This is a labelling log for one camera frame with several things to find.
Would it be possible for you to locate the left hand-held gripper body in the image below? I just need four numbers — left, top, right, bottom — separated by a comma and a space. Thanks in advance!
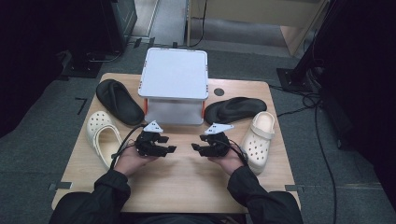
134, 119, 169, 158

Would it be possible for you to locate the black stand with base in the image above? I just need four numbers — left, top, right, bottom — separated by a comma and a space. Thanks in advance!
276, 0, 344, 93

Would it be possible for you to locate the black hanging cable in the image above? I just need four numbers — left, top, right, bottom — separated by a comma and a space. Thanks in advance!
189, 0, 208, 49

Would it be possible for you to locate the black stand base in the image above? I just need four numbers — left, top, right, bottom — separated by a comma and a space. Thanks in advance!
60, 50, 106, 78

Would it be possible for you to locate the dark cabinet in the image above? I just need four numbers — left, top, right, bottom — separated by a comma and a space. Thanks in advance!
66, 0, 138, 63

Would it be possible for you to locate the person's left hand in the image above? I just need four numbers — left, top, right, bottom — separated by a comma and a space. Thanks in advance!
113, 145, 158, 178

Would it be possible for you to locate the cream clog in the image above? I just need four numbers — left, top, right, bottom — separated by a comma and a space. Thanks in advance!
86, 110, 124, 171
239, 111, 276, 175

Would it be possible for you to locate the right hand-held gripper cable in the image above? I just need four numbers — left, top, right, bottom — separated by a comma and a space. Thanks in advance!
218, 138, 249, 165

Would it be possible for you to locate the black floor cable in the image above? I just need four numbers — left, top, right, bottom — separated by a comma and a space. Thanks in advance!
269, 83, 340, 224

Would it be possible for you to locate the light wooden furniture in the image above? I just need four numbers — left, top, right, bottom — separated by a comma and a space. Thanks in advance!
186, 0, 331, 58

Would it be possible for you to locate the person's right hand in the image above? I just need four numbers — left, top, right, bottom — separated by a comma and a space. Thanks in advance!
207, 148, 249, 176

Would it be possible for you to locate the black flip-flop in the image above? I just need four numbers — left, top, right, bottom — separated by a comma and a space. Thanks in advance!
95, 78, 146, 127
204, 96, 268, 125

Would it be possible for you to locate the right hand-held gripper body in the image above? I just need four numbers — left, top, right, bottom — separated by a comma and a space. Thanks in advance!
202, 122, 235, 158

